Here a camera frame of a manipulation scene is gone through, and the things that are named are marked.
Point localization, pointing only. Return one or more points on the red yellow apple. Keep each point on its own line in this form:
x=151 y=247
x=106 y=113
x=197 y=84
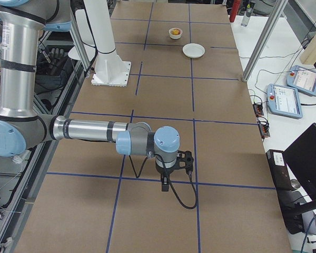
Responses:
x=175 y=32

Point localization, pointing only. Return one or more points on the white plate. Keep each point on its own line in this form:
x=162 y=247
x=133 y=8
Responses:
x=193 y=50

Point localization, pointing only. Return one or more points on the white bowl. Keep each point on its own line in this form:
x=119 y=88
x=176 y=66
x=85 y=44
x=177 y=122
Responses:
x=175 y=37

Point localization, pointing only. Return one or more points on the near orange black connector box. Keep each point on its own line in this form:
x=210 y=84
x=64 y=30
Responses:
x=264 y=126

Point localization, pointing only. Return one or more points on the orange black connector box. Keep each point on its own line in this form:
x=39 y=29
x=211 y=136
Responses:
x=257 y=106
x=264 y=126

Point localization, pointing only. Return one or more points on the far orange black connector box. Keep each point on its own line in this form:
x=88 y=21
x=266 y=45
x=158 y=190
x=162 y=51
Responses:
x=257 y=106

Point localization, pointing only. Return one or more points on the black computer box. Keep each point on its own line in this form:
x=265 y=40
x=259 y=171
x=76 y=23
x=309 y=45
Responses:
x=296 y=212

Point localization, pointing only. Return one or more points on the black monitor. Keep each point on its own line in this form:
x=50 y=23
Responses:
x=300 y=156

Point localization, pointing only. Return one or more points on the near blue teach pendant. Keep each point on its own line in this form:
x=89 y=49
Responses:
x=284 y=100

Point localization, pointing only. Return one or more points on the blue teach pendant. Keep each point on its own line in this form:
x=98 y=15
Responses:
x=303 y=79
x=284 y=100

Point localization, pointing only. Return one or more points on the far blue teach pendant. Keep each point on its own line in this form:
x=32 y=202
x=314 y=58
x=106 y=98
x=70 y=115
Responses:
x=303 y=79

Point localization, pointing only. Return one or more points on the clear water bottle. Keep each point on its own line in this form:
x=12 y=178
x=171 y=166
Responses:
x=248 y=13

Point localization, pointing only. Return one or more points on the red bottle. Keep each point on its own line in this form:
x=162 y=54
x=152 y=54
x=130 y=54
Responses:
x=234 y=10

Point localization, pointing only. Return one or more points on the white pedestal column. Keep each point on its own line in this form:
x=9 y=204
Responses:
x=109 y=68

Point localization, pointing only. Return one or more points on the aluminium frame post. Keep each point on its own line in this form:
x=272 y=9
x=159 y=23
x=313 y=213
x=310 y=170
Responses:
x=265 y=34

